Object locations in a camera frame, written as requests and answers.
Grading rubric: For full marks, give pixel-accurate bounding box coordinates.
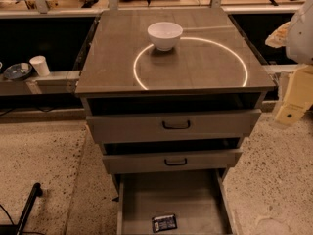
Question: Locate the white paper cup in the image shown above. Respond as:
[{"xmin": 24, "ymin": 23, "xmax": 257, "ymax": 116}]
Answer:
[{"xmin": 29, "ymin": 56, "xmax": 50, "ymax": 76}]

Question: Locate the bottom open grey drawer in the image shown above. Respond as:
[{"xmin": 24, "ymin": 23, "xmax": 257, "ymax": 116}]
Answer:
[{"xmin": 117, "ymin": 169, "xmax": 238, "ymax": 235}]

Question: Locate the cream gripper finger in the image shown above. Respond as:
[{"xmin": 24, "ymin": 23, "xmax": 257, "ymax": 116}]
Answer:
[
  {"xmin": 265, "ymin": 22, "xmax": 290, "ymax": 48},
  {"xmin": 274, "ymin": 102, "xmax": 305, "ymax": 126}
]

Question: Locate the black stand leg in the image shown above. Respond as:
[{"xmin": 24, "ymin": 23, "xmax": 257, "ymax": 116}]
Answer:
[{"xmin": 0, "ymin": 182, "xmax": 44, "ymax": 235}]

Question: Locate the black drawer handle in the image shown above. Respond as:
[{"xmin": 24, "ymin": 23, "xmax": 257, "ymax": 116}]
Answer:
[
  {"xmin": 162, "ymin": 120, "xmax": 191, "ymax": 130},
  {"xmin": 164, "ymin": 158, "xmax": 188, "ymax": 166}
]

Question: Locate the white ceramic bowl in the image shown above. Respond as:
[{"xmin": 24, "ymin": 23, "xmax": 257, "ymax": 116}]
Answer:
[{"xmin": 148, "ymin": 22, "xmax": 183, "ymax": 51}]

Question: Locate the grey drawer cabinet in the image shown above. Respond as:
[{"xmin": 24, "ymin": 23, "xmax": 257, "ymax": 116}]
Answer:
[{"xmin": 74, "ymin": 7, "xmax": 278, "ymax": 235}]

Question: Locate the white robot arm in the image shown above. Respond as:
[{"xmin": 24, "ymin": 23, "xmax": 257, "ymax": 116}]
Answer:
[{"xmin": 265, "ymin": 0, "xmax": 313, "ymax": 126}]

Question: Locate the middle grey drawer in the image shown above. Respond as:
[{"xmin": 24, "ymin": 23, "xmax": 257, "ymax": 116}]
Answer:
[{"xmin": 103, "ymin": 149, "xmax": 243, "ymax": 174}]

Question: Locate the black top drawer handle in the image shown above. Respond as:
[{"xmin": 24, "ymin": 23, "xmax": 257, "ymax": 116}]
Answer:
[{"xmin": 162, "ymin": 120, "xmax": 191, "ymax": 130}]

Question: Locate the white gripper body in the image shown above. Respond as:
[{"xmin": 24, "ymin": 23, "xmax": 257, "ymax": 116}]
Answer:
[{"xmin": 284, "ymin": 66, "xmax": 313, "ymax": 112}]

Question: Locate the blue rxbar wrapper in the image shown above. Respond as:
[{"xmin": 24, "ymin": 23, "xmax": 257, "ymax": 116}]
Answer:
[{"xmin": 152, "ymin": 214, "xmax": 177, "ymax": 233}]

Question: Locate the black middle drawer handle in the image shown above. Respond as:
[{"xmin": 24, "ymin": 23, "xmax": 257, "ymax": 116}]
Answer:
[{"xmin": 164, "ymin": 158, "xmax": 188, "ymax": 166}]

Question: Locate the top grey drawer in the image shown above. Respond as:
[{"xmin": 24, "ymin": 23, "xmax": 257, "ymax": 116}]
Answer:
[{"xmin": 87, "ymin": 110, "xmax": 261, "ymax": 144}]

